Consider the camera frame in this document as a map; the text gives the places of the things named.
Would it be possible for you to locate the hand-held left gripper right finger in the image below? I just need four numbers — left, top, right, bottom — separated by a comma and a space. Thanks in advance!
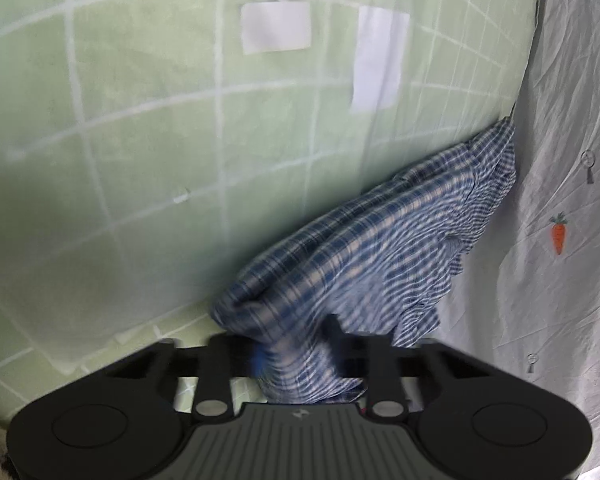
320, 312, 486, 420

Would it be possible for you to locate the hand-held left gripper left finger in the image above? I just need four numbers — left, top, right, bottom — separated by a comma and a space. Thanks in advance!
100, 335, 268, 421

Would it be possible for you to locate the blue plaid shirt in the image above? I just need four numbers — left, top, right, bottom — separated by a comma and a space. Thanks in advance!
209, 117, 518, 406

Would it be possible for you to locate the grey carrot print sheet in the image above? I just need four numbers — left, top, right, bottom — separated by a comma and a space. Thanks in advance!
432, 0, 600, 480

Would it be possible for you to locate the green grid bed sheet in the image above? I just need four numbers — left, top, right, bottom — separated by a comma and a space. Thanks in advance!
0, 0, 541, 426

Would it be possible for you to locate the white paper label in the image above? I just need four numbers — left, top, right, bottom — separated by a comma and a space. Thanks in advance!
240, 1, 313, 56
349, 6, 411, 113

